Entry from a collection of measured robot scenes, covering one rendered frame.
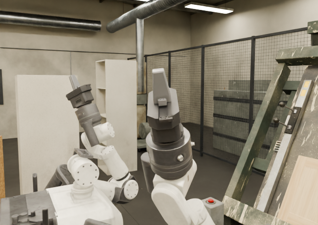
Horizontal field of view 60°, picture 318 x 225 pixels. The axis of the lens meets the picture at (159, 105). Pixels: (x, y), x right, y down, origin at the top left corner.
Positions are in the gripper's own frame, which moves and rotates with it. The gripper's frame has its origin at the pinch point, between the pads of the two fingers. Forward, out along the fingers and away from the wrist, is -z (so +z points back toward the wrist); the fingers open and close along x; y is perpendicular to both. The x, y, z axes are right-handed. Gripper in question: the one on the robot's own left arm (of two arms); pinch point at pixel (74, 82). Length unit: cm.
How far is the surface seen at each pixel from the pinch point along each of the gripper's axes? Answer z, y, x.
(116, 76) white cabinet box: -55, -306, -217
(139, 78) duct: -60, -500, -303
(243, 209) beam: 104, -83, 8
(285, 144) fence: 78, -108, 42
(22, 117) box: -22, -90, -182
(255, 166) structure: 88, -111, 17
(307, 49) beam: 27, -149, 73
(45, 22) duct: -314, -463, -494
